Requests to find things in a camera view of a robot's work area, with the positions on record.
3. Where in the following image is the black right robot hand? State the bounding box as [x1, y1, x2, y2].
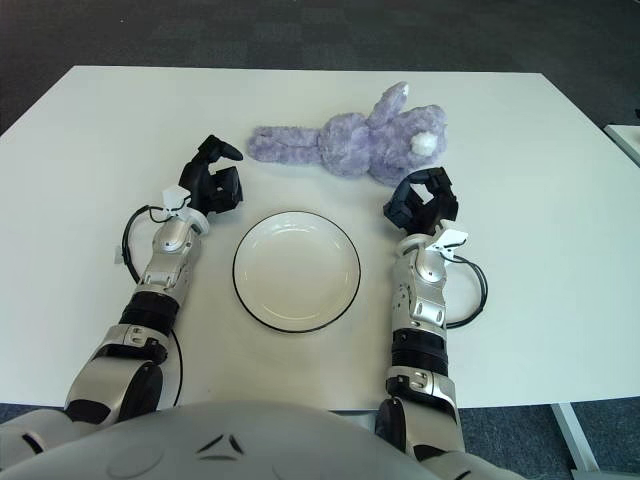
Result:
[382, 166, 470, 260]

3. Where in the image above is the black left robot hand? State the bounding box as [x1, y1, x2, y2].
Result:
[162, 133, 247, 218]

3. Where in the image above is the purple plush bunny doll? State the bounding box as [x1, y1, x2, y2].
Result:
[247, 81, 450, 189]

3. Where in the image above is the white plate with black rim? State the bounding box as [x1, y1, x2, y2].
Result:
[231, 209, 362, 332]

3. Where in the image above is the white side table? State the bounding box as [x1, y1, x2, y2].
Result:
[603, 123, 640, 169]

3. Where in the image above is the white table leg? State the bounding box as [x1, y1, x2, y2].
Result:
[549, 402, 601, 474]

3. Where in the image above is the grey robot torso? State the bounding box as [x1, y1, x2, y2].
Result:
[0, 399, 506, 480]

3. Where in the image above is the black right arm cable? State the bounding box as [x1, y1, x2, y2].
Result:
[444, 252, 489, 329]

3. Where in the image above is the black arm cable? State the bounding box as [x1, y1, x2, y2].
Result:
[113, 203, 184, 406]
[444, 252, 489, 329]

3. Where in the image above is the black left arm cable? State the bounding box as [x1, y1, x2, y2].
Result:
[113, 203, 184, 406]

